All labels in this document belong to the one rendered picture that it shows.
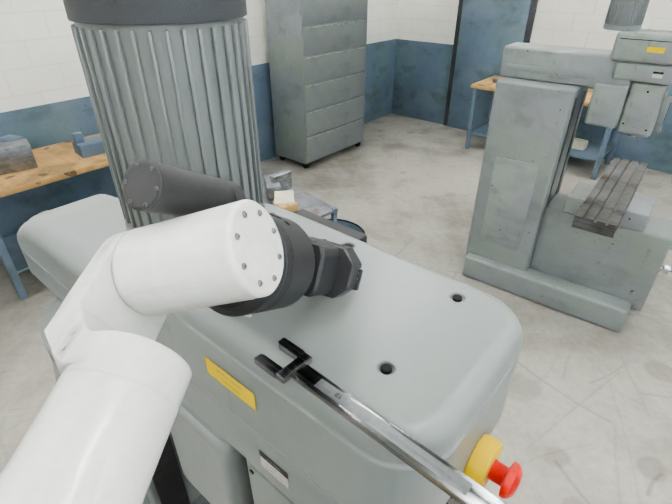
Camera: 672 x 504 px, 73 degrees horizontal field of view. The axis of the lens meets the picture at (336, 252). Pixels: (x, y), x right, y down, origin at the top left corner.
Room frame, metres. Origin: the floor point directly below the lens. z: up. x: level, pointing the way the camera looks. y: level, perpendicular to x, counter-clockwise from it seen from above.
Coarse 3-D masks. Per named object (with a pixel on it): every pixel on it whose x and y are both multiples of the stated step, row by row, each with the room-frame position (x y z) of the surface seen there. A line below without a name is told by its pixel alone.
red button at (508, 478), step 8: (496, 464) 0.29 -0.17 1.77; (504, 464) 0.29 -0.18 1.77; (512, 464) 0.28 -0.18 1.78; (496, 472) 0.28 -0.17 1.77; (504, 472) 0.28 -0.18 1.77; (512, 472) 0.28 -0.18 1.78; (520, 472) 0.28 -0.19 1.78; (496, 480) 0.28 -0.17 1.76; (504, 480) 0.27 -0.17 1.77; (512, 480) 0.27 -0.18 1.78; (520, 480) 0.27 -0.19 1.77; (504, 488) 0.26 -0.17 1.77; (512, 488) 0.26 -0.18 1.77; (504, 496) 0.26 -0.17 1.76; (512, 496) 0.27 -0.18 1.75
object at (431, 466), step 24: (264, 360) 0.32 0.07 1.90; (312, 360) 0.32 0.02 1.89; (312, 384) 0.29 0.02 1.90; (336, 408) 0.26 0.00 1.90; (360, 408) 0.26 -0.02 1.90; (384, 432) 0.24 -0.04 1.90; (408, 456) 0.21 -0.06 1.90; (432, 456) 0.21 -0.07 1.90; (432, 480) 0.20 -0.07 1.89; (456, 480) 0.20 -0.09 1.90
